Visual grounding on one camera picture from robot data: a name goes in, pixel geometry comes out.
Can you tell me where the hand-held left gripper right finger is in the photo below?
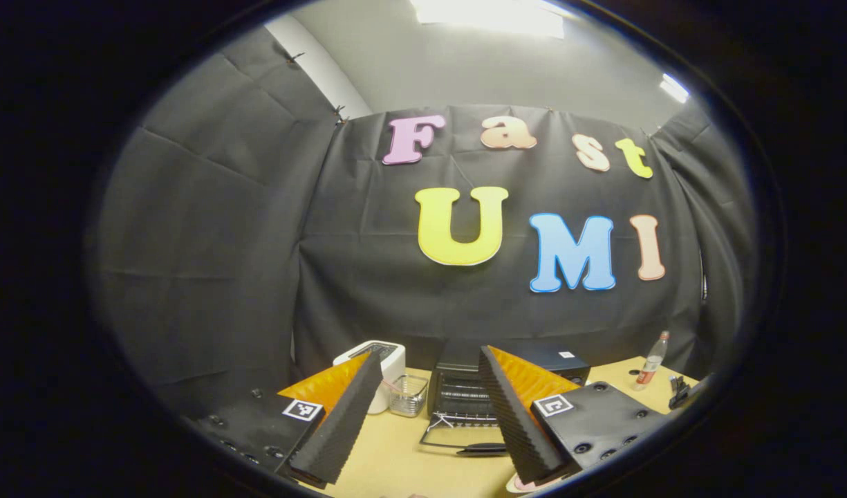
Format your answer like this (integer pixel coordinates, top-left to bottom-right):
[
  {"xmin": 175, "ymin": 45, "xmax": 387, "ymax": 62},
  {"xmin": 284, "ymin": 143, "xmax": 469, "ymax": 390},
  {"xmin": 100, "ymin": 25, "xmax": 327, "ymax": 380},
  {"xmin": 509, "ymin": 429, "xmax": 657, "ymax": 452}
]
[{"xmin": 478, "ymin": 344, "xmax": 667, "ymax": 486}]

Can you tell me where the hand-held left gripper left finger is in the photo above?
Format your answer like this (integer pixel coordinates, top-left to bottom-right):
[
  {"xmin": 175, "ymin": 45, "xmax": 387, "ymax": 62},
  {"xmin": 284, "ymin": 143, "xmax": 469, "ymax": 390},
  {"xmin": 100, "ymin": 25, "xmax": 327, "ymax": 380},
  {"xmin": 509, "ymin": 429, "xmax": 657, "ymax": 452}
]
[{"xmin": 185, "ymin": 351, "xmax": 384, "ymax": 485}]

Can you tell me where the beige food tray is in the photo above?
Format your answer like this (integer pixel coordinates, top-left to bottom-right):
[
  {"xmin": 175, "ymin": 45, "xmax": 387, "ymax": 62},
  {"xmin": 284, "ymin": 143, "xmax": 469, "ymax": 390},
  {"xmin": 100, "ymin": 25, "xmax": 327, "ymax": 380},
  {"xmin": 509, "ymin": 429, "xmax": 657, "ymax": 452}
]
[{"xmin": 506, "ymin": 474, "xmax": 555, "ymax": 494}]

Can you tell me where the black electric oven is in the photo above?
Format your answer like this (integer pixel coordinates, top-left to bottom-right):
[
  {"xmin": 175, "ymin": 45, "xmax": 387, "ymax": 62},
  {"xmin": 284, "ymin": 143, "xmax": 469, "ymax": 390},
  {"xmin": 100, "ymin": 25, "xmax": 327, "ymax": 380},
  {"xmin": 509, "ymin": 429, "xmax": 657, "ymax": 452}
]
[{"xmin": 420, "ymin": 339, "xmax": 591, "ymax": 459}]

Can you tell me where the clear plastic bottle red label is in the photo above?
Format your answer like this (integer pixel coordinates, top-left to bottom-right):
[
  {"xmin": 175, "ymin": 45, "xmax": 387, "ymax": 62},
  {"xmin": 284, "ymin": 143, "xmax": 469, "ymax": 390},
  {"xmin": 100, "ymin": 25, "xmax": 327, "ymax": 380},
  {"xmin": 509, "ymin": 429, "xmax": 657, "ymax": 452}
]
[{"xmin": 634, "ymin": 331, "xmax": 671, "ymax": 392}]

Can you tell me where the clear glass container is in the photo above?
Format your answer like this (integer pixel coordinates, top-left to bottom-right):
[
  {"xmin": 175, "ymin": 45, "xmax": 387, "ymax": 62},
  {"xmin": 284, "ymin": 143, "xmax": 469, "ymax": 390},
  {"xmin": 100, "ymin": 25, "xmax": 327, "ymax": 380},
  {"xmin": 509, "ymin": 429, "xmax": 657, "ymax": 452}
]
[{"xmin": 389, "ymin": 374, "xmax": 429, "ymax": 418}]

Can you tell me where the white toaster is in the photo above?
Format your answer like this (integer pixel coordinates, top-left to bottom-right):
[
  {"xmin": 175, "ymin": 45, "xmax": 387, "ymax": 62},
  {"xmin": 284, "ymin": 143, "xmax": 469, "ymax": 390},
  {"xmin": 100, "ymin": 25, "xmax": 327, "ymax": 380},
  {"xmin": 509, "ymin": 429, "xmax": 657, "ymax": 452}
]
[{"xmin": 333, "ymin": 340, "xmax": 405, "ymax": 414}]

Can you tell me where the black backdrop cloth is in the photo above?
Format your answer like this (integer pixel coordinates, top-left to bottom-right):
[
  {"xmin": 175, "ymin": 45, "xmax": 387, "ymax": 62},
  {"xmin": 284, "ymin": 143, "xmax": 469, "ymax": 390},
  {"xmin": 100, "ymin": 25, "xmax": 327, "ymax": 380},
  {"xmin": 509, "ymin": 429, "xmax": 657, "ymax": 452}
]
[{"xmin": 84, "ymin": 24, "xmax": 759, "ymax": 423}]

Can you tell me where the small ceiling light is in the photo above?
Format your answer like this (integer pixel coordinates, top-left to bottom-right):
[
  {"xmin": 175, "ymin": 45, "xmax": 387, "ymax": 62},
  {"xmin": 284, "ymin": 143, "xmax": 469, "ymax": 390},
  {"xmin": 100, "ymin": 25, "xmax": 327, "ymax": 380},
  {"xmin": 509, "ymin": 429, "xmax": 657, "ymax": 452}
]
[{"xmin": 660, "ymin": 73, "xmax": 691, "ymax": 104}]

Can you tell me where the large ceiling light panel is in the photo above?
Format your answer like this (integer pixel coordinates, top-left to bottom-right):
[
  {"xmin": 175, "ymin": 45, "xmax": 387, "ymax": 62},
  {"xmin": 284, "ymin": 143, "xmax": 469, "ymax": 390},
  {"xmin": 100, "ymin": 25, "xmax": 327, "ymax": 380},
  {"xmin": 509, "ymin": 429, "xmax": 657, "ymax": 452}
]
[{"xmin": 409, "ymin": 0, "xmax": 566, "ymax": 39}]

